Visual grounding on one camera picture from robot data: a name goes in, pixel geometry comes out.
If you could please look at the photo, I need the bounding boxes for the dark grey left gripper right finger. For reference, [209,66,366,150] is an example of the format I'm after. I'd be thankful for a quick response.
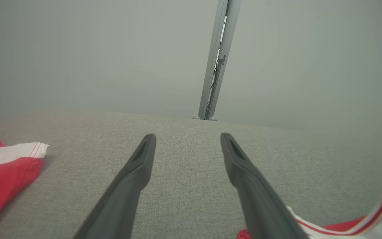
[220,133,307,239]

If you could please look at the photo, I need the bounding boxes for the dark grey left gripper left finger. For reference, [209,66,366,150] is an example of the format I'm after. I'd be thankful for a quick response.
[73,133,157,239]

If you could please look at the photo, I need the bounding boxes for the red white T-shirt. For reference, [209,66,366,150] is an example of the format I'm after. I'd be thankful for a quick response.
[237,193,382,239]

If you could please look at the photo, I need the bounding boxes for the red Bulls 23 shorts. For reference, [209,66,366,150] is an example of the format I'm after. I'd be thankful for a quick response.
[0,128,49,234]

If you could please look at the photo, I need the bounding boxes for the grey metal post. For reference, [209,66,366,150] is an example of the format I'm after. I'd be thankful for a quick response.
[193,0,242,121]

